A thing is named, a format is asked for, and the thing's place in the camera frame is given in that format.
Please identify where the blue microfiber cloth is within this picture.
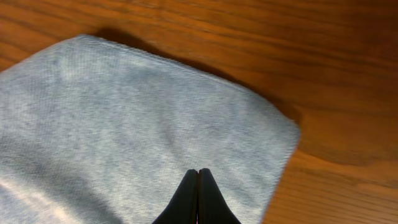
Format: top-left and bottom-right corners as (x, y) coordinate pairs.
(1, 35), (300, 223)

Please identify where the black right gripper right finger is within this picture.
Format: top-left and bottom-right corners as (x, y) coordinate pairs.
(198, 168), (241, 224)

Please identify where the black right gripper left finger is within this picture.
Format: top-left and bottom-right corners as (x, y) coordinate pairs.
(152, 169), (198, 224)

